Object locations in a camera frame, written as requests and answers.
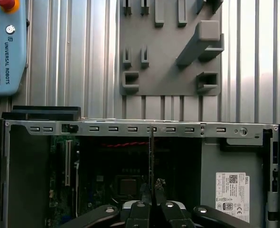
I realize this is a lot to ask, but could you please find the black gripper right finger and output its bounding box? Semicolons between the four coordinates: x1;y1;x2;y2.
154;178;252;228

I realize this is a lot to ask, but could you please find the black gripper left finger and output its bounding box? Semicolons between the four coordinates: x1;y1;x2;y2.
59;182;152;228

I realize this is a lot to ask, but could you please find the green RAM stick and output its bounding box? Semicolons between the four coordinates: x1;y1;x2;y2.
148;125;155;207

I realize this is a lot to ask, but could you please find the CPU socket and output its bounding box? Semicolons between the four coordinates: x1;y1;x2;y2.
113;174;145;200

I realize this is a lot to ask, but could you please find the grey power supply with label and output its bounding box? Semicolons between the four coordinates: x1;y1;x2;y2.
200;139;265;228

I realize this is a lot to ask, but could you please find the green motherboard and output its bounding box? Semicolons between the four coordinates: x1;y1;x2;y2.
49;136;202;228

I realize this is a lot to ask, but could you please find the black open PC case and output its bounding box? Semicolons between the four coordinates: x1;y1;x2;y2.
0;105;280;228

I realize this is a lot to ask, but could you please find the grey plastic parts rack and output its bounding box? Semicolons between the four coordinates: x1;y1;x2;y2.
119;0;225;97

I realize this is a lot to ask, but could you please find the pale blue teach pendant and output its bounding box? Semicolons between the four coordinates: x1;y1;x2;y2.
0;0;28;97

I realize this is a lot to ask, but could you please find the red twisted cable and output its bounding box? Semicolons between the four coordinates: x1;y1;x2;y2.
101;141;152;148

